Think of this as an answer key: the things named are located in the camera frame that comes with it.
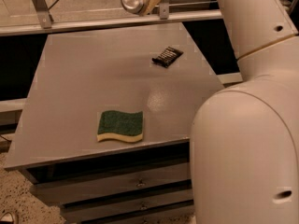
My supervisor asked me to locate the shoe tip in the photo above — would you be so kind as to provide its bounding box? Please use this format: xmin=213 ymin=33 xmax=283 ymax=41
xmin=0 ymin=212 xmax=19 ymax=224

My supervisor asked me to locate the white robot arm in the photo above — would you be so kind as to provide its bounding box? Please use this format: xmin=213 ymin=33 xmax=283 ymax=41
xmin=190 ymin=0 xmax=299 ymax=224

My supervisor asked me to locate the green yellow sponge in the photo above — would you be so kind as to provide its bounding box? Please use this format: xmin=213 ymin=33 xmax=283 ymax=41
xmin=97 ymin=110 xmax=144 ymax=143

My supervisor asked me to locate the metal railing frame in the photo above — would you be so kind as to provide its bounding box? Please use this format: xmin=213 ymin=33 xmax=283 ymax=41
xmin=0 ymin=0 xmax=222 ymax=36

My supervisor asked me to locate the grey drawer cabinet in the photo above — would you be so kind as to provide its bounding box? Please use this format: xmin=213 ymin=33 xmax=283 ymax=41
xmin=5 ymin=23 xmax=221 ymax=224

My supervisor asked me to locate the black snack packet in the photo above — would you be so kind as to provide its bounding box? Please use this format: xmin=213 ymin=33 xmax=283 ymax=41
xmin=151 ymin=47 xmax=183 ymax=68

